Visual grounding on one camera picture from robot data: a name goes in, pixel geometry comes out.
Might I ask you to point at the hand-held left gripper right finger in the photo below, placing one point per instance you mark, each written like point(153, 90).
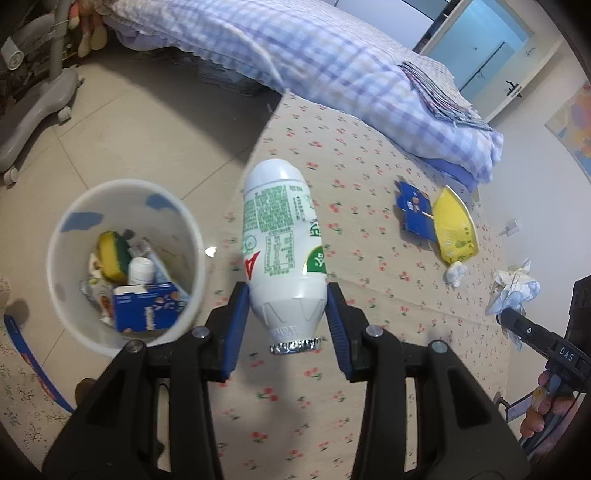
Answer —
point(339, 337)

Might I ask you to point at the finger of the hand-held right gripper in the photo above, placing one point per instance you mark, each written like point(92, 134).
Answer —
point(528, 330)

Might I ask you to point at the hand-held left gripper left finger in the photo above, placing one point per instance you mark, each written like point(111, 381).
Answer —
point(233, 332)

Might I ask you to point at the white blue wrapper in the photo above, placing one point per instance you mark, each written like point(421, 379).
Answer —
point(512, 288)

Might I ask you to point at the blue cookie box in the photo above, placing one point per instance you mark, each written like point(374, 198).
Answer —
point(147, 309)

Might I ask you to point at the white tissue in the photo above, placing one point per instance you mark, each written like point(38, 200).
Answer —
point(456, 273)

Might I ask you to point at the small white bottle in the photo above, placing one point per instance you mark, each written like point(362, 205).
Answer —
point(141, 272)

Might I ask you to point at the white bottle green label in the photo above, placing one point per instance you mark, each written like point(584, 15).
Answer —
point(277, 230)

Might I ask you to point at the yellow snack packet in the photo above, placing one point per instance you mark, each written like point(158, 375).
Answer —
point(455, 230)

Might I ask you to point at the printed wrapper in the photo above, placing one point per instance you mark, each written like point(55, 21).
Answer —
point(99, 297)

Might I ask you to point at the dark blue carton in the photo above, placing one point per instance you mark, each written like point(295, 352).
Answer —
point(413, 217)

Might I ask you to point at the yellow sponge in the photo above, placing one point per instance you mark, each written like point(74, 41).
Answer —
point(111, 258)

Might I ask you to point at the white plastic waste bin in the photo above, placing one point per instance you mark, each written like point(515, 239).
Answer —
point(60, 286)

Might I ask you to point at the person's right hand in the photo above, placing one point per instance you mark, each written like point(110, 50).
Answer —
point(554, 420)

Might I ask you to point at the cherry print tablecloth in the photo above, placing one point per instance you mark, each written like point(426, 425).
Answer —
point(369, 277)

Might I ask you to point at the purple bed sheet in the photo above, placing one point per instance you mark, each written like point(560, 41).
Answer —
point(455, 177)

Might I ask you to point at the beige floral cloth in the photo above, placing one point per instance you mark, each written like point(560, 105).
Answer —
point(18, 397)

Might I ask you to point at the folded striped cloth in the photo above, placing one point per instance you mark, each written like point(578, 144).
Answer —
point(438, 101)

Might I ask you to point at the white room door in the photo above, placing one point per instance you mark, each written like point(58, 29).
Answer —
point(535, 74)

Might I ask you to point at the blue plaid duvet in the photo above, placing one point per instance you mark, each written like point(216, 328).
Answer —
point(300, 55)

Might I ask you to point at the grey chair base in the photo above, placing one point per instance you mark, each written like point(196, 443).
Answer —
point(41, 101)

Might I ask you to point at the large plush toy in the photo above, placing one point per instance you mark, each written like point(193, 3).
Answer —
point(90, 27)

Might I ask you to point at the white wall socket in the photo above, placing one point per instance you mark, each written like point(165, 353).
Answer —
point(510, 227)

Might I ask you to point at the wall map poster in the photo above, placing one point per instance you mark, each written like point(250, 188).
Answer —
point(575, 134)

